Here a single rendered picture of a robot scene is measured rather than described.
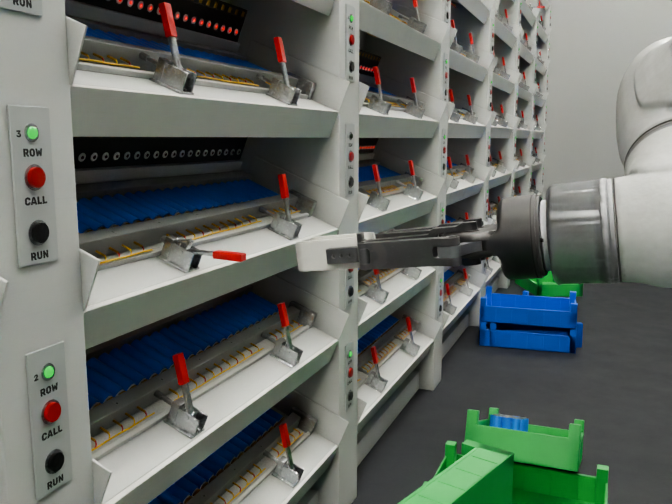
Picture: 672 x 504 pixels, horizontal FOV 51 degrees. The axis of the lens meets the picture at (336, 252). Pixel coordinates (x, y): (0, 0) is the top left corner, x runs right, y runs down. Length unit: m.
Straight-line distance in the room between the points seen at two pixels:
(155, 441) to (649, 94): 0.61
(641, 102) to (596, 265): 0.17
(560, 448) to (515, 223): 0.77
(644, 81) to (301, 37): 0.63
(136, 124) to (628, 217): 0.45
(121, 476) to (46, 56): 0.40
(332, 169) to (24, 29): 0.66
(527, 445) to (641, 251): 0.78
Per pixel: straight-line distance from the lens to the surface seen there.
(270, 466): 1.15
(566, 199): 0.61
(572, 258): 0.61
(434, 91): 1.83
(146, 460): 0.78
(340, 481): 1.30
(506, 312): 2.33
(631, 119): 0.71
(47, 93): 0.61
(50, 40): 0.62
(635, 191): 0.61
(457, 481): 1.04
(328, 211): 1.16
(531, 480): 1.45
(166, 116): 0.74
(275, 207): 1.09
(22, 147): 0.58
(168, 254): 0.79
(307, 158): 1.17
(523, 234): 0.61
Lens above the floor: 0.67
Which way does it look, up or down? 9 degrees down
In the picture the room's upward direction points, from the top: straight up
